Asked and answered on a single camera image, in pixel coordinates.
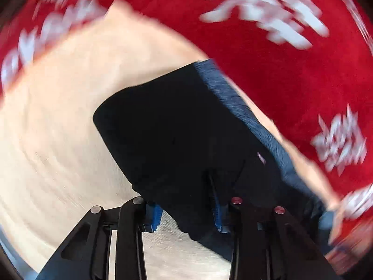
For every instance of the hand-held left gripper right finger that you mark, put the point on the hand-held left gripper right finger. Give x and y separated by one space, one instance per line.
218 213

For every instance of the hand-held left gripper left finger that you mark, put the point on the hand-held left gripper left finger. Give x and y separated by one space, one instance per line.
155 217

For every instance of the black pants with floral trim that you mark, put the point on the black pants with floral trim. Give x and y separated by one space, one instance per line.
174 140

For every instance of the peach cloth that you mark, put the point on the peach cloth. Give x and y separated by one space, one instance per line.
64 128

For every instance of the red printed blanket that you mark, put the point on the red printed blanket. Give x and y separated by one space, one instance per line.
276 73

